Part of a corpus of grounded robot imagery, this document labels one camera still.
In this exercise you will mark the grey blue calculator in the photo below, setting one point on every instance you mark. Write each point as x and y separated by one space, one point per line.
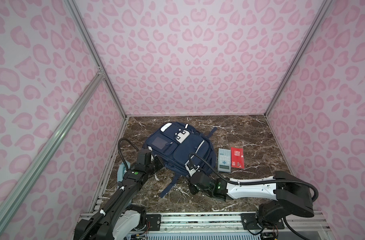
224 160

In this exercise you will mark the diagonal aluminium frame bar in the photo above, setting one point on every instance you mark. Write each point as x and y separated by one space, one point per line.
18 194

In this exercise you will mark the aluminium corner frame post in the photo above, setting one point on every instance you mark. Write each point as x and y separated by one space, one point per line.
81 26

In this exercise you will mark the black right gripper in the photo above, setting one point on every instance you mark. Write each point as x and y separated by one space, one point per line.
191 187

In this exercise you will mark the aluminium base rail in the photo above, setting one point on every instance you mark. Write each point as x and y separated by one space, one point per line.
226 226

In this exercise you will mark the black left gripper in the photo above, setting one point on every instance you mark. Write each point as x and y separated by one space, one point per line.
158 161

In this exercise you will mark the light blue pencil pouch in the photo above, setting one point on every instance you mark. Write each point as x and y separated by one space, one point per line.
120 172

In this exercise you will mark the right aluminium corner post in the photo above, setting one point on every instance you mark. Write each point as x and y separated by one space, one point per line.
310 34

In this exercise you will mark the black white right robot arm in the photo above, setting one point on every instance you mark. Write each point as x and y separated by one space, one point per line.
286 195

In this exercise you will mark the navy blue student backpack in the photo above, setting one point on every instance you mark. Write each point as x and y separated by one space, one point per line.
173 142

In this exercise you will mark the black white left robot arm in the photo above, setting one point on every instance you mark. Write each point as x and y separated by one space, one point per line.
116 218

